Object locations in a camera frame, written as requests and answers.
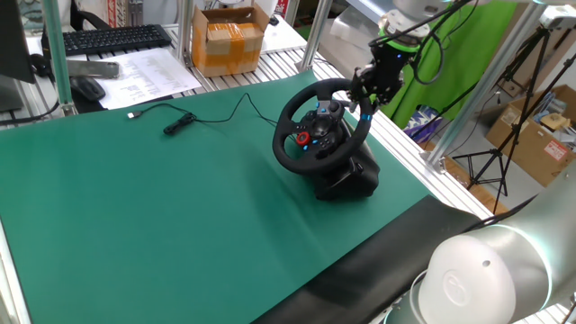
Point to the black table mat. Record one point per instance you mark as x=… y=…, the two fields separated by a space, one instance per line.
x=382 y=261

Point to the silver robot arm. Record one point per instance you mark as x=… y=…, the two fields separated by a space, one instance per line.
x=472 y=279

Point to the large open cardboard box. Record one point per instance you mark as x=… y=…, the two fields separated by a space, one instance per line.
x=526 y=144

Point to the aluminium frame post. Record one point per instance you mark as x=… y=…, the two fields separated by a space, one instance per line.
x=184 y=27
x=315 y=31
x=57 y=54
x=486 y=85

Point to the taped cardboard box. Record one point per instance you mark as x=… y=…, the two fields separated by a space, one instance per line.
x=229 y=42

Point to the black monitor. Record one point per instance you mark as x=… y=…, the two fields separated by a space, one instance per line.
x=13 y=40

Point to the green table mat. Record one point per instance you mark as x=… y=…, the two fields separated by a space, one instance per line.
x=157 y=216

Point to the black steering wheel base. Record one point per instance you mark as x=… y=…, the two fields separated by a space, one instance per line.
x=355 y=180

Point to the black keyboard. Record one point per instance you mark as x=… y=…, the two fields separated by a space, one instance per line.
x=112 y=39

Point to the black tripod stand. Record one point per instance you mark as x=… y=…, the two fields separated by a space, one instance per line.
x=497 y=154

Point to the printed white paper sheet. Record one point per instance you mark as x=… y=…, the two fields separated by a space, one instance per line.
x=144 y=76

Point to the grey mounted camera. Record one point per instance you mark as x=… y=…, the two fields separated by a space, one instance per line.
x=558 y=15

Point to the flat grey metal bar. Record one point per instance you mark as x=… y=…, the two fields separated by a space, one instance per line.
x=92 y=69

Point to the bright green cloth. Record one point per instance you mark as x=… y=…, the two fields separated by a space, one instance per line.
x=468 y=54

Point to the black racing steering wheel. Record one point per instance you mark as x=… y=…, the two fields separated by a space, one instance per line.
x=321 y=126

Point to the black computer mouse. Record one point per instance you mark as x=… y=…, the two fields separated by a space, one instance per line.
x=87 y=87

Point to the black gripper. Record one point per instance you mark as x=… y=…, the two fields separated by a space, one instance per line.
x=387 y=67

